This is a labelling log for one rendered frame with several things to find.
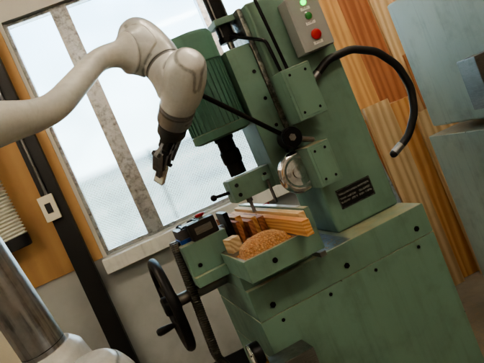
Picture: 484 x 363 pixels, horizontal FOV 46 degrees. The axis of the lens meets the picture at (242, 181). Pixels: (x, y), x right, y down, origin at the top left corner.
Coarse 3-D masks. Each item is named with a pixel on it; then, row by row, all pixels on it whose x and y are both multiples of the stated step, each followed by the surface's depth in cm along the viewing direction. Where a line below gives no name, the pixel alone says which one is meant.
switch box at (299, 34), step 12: (288, 0) 158; (312, 0) 160; (288, 12) 158; (300, 12) 159; (312, 12) 160; (288, 24) 161; (300, 24) 159; (312, 24) 160; (324, 24) 161; (300, 36) 159; (324, 36) 161; (300, 48) 161; (312, 48) 160
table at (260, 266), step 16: (288, 240) 140; (304, 240) 141; (320, 240) 142; (224, 256) 156; (256, 256) 138; (272, 256) 139; (288, 256) 140; (304, 256) 141; (208, 272) 156; (224, 272) 157; (240, 272) 145; (256, 272) 138; (272, 272) 139
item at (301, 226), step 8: (264, 216) 163; (272, 216) 157; (280, 216) 152; (288, 216) 148; (272, 224) 157; (280, 224) 150; (288, 224) 144; (296, 224) 138; (304, 224) 135; (288, 232) 147; (296, 232) 141; (304, 232) 136; (312, 232) 135
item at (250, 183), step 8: (256, 168) 171; (264, 168) 169; (240, 176) 167; (248, 176) 168; (256, 176) 168; (272, 176) 170; (224, 184) 171; (232, 184) 166; (240, 184) 167; (248, 184) 168; (256, 184) 168; (264, 184) 169; (272, 184) 170; (232, 192) 166; (240, 192) 167; (248, 192) 168; (256, 192) 168; (232, 200) 170; (240, 200) 167; (248, 200) 170
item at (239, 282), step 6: (306, 258) 154; (294, 264) 153; (282, 270) 152; (228, 276) 162; (234, 276) 154; (270, 276) 151; (234, 282) 158; (240, 282) 150; (246, 282) 149; (258, 282) 150; (246, 288) 149
